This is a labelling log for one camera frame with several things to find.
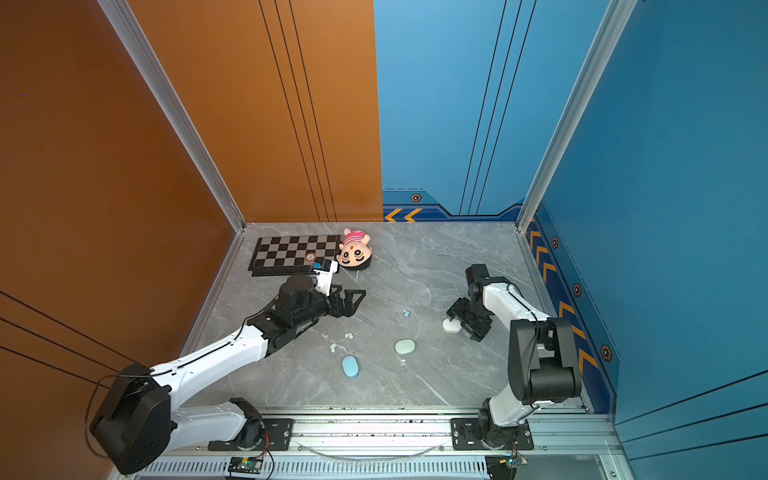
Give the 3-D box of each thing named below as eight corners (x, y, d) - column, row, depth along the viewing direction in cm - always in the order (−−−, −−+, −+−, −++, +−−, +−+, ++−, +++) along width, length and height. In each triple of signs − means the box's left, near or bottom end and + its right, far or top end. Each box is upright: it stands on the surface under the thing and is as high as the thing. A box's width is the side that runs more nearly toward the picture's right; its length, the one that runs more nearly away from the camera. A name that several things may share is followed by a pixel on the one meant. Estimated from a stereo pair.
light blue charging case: (341, 378, 84) (339, 375, 82) (343, 358, 88) (342, 355, 86) (358, 378, 84) (358, 375, 82) (360, 358, 88) (359, 355, 86)
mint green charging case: (394, 354, 89) (394, 350, 87) (394, 342, 91) (394, 338, 89) (416, 354, 89) (416, 350, 87) (415, 342, 91) (416, 338, 89)
